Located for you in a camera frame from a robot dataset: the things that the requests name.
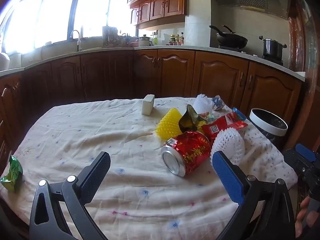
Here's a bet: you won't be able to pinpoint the steel cooking pot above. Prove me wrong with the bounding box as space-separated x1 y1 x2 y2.
259 35 287 59

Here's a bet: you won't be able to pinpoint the white floral tablecloth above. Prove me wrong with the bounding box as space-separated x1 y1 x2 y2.
0 97 298 240

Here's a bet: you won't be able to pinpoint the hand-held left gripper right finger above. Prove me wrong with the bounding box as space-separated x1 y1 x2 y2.
212 151 296 240

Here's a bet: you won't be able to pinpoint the blue plastic wrapper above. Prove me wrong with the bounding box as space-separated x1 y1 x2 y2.
232 107 248 122

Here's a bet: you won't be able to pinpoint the wooden wall cabinets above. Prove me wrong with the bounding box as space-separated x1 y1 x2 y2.
125 0 208 29

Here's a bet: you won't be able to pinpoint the chrome faucet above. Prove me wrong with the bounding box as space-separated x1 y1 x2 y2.
70 29 82 52

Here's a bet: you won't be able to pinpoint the kitchen window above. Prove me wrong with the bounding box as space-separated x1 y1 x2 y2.
0 0 137 53

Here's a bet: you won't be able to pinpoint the red snack packet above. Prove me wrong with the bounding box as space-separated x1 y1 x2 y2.
201 112 249 147

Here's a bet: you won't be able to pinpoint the dish rack with utensils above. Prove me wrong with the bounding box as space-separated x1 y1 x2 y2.
102 26 137 48

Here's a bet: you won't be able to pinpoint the small white foam fruit net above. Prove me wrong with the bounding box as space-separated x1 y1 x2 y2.
193 94 213 114

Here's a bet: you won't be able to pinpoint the white rice cooker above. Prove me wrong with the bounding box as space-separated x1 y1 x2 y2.
138 34 152 47

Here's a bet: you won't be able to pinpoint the wooden base cabinets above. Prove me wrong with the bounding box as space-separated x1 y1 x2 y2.
0 49 303 170

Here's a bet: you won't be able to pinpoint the gas stove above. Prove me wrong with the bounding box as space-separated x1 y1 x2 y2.
218 44 284 67

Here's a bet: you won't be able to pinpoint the dark gold snack bag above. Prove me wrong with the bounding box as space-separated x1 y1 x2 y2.
178 104 215 133

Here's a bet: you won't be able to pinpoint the white rimmed trash bin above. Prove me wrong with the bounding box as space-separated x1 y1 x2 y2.
249 108 289 150

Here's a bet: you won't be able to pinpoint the large white foam fruit net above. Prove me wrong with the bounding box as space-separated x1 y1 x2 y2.
210 127 245 167

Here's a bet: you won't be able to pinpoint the green drink pouch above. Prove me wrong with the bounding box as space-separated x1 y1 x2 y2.
0 155 23 193

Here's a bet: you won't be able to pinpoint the crumpled silver foil wrapper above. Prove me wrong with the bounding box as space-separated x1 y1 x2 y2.
211 95 225 111

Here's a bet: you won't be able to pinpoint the yellow foam fruit net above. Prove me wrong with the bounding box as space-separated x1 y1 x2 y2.
155 107 183 139

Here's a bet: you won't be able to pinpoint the wooden glass door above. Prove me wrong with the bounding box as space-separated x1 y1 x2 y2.
287 0 320 150

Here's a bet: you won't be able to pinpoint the black wok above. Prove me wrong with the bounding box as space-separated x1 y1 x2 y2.
209 25 248 49

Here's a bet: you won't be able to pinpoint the white kitchen countertop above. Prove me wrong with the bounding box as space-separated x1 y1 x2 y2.
0 44 306 82

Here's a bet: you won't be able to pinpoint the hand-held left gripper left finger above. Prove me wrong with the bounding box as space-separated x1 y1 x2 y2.
29 151 111 240

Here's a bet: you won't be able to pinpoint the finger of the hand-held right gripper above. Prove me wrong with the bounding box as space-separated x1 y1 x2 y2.
284 143 317 173

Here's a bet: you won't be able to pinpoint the person's right hand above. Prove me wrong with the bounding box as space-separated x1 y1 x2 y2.
295 196 320 238

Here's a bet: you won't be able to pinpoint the red drink can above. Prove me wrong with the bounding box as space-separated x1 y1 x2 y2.
161 131 211 177

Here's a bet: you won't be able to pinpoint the white sponge block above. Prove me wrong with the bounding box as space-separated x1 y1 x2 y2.
141 94 155 116

